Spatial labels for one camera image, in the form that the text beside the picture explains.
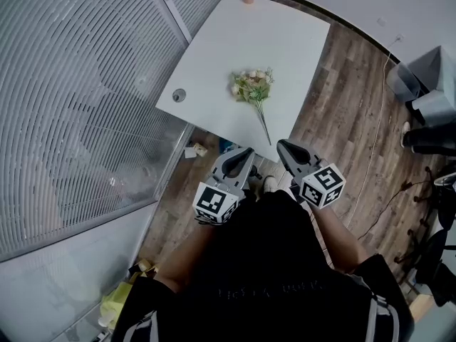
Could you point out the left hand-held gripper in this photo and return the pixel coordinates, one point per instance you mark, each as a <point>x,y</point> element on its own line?
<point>215,201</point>

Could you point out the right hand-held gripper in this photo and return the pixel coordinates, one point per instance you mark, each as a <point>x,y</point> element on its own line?
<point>322,187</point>

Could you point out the artificial flowers bouquet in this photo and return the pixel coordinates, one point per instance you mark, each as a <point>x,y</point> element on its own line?
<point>251,85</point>

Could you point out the person's left forearm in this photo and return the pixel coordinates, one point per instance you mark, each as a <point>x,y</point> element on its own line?
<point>185,258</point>

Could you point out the person's right forearm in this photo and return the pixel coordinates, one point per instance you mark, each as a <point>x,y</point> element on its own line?
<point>338,237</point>

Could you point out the person's white shoe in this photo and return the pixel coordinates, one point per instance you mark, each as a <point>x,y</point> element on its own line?
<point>270,184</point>

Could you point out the small tan box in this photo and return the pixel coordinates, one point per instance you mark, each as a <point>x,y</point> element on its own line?
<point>201,149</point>

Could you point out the person's black shirt torso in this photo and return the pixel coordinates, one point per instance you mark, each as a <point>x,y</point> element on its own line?
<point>267,262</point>

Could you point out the grey waste bin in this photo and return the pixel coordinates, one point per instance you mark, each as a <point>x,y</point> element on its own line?
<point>402,82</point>

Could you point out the cardboard scraps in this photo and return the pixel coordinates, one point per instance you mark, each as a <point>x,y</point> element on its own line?
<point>144,268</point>

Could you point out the pale grey cabinet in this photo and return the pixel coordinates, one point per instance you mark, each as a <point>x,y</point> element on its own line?
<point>436,87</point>

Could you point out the black office chair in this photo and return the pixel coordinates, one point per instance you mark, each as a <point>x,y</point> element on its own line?
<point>434,258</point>

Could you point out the yellow plastic bag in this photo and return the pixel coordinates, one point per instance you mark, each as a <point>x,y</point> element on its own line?
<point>114,303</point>

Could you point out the white wall socket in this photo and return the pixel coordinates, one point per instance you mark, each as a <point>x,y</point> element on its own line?
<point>382,21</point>
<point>399,37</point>

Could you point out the glass wall with blinds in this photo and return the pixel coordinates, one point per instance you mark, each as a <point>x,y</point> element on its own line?
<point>71,102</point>

